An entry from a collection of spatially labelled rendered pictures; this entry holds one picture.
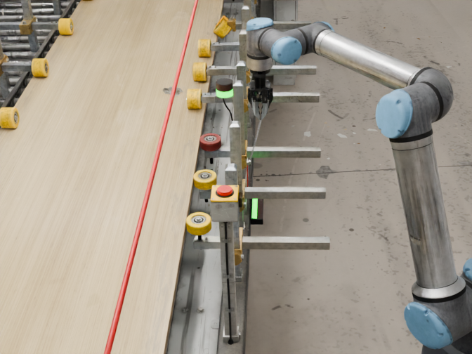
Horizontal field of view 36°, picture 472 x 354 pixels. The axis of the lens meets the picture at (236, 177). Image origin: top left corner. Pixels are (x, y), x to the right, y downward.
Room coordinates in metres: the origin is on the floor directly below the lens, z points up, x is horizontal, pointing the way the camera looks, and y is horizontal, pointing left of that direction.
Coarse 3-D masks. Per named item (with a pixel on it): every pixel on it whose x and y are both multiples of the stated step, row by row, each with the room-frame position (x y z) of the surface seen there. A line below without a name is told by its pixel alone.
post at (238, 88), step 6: (234, 84) 2.27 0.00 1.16; (240, 84) 2.27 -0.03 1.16; (234, 90) 2.26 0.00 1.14; (240, 90) 2.26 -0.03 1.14; (234, 96) 2.26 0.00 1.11; (240, 96) 2.26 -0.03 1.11; (234, 102) 2.26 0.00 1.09; (240, 102) 2.26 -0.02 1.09; (234, 108) 2.26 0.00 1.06; (240, 108) 2.26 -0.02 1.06; (234, 114) 2.26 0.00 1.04; (240, 114) 2.26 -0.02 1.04; (234, 120) 2.26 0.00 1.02; (240, 120) 2.26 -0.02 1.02
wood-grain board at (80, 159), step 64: (128, 0) 3.85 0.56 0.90; (192, 0) 3.82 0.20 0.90; (64, 64) 3.04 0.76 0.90; (128, 64) 3.02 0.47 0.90; (192, 64) 3.00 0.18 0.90; (64, 128) 2.45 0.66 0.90; (128, 128) 2.43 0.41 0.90; (192, 128) 2.42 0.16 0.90; (0, 192) 2.02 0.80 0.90; (64, 192) 2.01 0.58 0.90; (128, 192) 2.00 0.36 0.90; (0, 256) 1.68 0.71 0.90; (64, 256) 1.67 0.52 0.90; (128, 256) 1.66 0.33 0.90; (0, 320) 1.41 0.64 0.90; (64, 320) 1.41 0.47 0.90; (128, 320) 1.40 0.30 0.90
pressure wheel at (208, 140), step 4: (204, 136) 2.34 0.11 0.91; (208, 136) 2.34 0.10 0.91; (212, 136) 2.34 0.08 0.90; (216, 136) 2.34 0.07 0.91; (220, 136) 2.34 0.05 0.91; (200, 140) 2.31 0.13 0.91; (204, 140) 2.31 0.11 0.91; (208, 140) 2.32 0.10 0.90; (212, 140) 2.31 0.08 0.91; (216, 140) 2.31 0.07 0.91; (220, 140) 2.31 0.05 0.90; (200, 144) 2.31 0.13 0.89; (204, 144) 2.29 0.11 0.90; (208, 144) 2.29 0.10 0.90; (212, 144) 2.29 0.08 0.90; (216, 144) 2.30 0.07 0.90; (220, 144) 2.31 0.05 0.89; (204, 148) 2.29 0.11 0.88; (208, 148) 2.29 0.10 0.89; (212, 148) 2.29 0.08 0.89; (216, 148) 2.29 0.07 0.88; (212, 160) 2.32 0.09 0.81
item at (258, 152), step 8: (208, 152) 2.31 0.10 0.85; (216, 152) 2.31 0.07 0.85; (224, 152) 2.31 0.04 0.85; (248, 152) 2.30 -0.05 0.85; (256, 152) 2.30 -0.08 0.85; (264, 152) 2.30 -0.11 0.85; (272, 152) 2.30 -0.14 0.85; (280, 152) 2.30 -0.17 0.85; (288, 152) 2.29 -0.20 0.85; (296, 152) 2.29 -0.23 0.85; (304, 152) 2.29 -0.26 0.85; (312, 152) 2.29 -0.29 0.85; (320, 152) 2.29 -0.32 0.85
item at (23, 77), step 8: (72, 0) 4.05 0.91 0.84; (64, 16) 3.80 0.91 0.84; (56, 32) 3.64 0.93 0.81; (48, 40) 3.48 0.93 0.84; (40, 48) 3.37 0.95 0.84; (48, 48) 3.46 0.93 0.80; (40, 56) 3.34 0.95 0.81; (24, 72) 3.10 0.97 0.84; (24, 80) 3.06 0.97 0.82; (16, 88) 2.93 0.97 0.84; (8, 96) 2.86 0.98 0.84; (16, 96) 2.92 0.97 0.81; (8, 104) 2.83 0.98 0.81; (0, 128) 2.67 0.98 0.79
